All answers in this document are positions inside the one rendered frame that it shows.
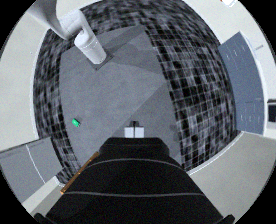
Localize tan wooden chest of drawers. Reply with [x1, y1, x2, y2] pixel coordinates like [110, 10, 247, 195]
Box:
[60, 152, 97, 194]

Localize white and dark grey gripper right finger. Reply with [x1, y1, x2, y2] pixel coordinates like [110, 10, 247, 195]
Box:
[134, 121, 144, 138]

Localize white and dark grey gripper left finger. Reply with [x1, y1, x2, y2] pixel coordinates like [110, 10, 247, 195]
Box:
[125, 121, 135, 138]

